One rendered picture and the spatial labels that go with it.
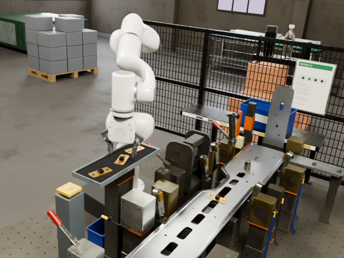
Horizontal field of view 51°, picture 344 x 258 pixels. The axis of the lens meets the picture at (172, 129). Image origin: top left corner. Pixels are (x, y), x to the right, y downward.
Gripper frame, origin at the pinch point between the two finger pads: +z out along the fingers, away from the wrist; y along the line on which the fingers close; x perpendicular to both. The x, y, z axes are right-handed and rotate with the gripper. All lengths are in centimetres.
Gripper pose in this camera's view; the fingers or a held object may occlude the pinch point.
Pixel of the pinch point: (122, 152)
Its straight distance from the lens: 142.7
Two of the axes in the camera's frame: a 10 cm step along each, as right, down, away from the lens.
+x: 1.9, -3.6, 9.2
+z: -0.7, 9.2, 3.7
